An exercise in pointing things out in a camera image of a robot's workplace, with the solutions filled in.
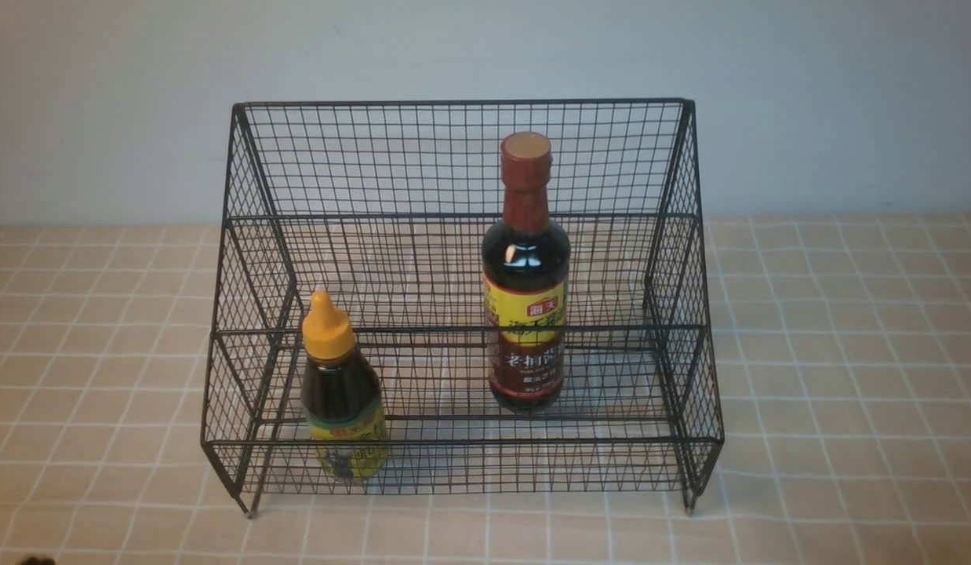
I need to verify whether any small yellow-capped sauce bottle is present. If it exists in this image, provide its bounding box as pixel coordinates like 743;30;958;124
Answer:
300;290;389;483

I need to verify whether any black wire mesh shelf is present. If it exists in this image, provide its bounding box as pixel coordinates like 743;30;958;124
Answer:
200;97;725;518

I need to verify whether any beige checkered tablecloth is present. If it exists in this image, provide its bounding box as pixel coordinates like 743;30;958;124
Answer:
0;216;971;564

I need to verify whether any dark soy sauce bottle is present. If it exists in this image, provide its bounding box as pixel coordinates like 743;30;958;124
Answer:
481;131;571;414

